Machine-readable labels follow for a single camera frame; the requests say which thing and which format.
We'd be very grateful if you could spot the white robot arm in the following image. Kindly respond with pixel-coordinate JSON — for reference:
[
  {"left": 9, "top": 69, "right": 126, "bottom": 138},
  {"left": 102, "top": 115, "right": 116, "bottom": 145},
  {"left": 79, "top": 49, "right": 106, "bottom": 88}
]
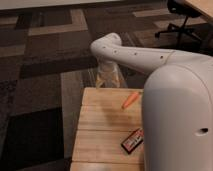
[{"left": 90, "top": 33, "right": 213, "bottom": 171}]

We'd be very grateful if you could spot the orange carrot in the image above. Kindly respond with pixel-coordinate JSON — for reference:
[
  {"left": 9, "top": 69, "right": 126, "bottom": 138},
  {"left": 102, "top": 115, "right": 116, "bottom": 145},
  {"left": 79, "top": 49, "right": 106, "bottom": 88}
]
[{"left": 122, "top": 92, "right": 140, "bottom": 109}]

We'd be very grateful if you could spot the black red candy box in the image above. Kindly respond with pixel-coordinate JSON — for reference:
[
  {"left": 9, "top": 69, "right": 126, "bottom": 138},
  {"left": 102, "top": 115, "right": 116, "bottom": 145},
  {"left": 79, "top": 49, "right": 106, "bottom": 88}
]
[{"left": 121, "top": 128, "right": 144, "bottom": 154}]

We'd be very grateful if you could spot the wooden desk corner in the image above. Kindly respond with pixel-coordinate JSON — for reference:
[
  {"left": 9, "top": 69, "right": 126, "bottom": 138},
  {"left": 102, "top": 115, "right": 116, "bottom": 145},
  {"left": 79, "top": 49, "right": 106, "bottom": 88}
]
[{"left": 184, "top": 0, "right": 213, "bottom": 22}]

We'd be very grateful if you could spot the black office chair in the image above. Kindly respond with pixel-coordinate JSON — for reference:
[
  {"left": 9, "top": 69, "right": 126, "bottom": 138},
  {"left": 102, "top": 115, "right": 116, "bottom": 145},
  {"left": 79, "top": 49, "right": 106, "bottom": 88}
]
[{"left": 154, "top": 0, "right": 204, "bottom": 48}]

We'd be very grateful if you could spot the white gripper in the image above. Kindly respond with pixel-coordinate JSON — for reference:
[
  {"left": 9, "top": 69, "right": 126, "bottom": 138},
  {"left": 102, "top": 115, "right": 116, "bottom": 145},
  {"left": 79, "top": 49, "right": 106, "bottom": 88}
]
[{"left": 96, "top": 58, "right": 120, "bottom": 88}]

